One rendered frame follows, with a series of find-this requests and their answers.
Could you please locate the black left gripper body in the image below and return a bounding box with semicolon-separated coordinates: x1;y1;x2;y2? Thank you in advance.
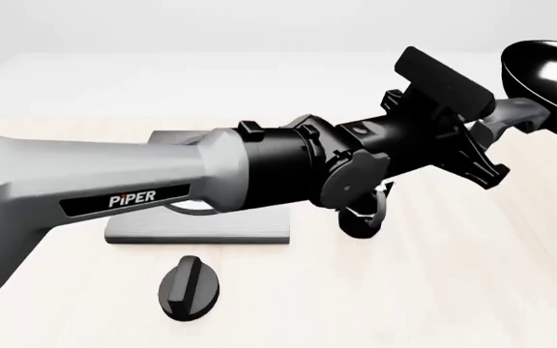
378;87;511;190

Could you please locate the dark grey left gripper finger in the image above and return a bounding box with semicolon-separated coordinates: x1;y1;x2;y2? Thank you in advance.
471;116;537;142
488;97;551;120

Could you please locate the black frying pan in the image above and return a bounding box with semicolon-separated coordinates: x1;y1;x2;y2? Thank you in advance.
499;40;557;125

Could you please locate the flat black stove plate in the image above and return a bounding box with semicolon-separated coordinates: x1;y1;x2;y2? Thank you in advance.
103;130;292;246

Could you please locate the round black stove knob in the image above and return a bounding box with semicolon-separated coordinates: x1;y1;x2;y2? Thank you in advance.
158;254;222;313

